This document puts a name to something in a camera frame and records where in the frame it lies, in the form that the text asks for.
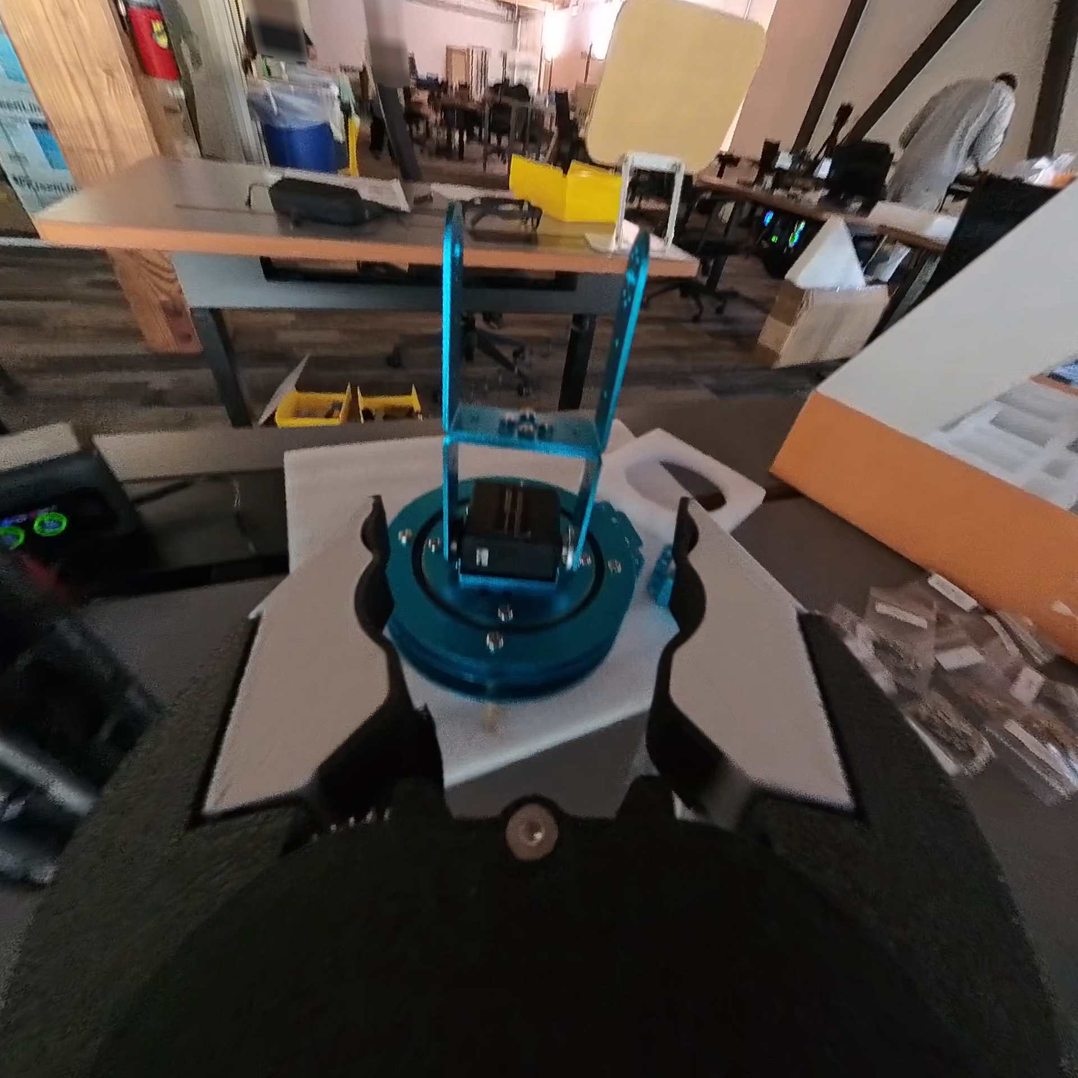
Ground yellow parts bin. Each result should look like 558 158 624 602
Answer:
273 383 353 429
358 386 422 424

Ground yellow box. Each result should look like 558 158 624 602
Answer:
509 156 624 224

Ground black device green lights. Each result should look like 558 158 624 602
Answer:
0 421 144 574

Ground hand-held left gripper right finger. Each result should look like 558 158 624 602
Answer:
648 495 856 814

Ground black office chair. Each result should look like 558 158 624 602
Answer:
387 312 540 397

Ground brown cardboard box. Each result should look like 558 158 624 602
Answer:
758 278 889 367

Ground blue plastic bin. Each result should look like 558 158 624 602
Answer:
253 84 348 173

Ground white metal frame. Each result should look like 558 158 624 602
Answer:
619 152 683 245

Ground pile of small screw bags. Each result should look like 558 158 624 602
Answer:
829 573 1078 801

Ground white foam insert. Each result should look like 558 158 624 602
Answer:
926 383 1078 510

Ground white foam sheet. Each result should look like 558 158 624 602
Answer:
282 421 768 788

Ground black bag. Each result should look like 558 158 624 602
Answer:
269 175 387 227

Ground blue robot arm base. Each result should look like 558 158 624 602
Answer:
383 202 651 704

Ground orange white cardboard box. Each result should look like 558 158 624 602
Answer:
770 177 1078 666

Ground wooden edged table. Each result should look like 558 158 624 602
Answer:
699 168 953 291
34 156 700 426

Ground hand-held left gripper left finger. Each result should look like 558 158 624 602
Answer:
202 495 443 818

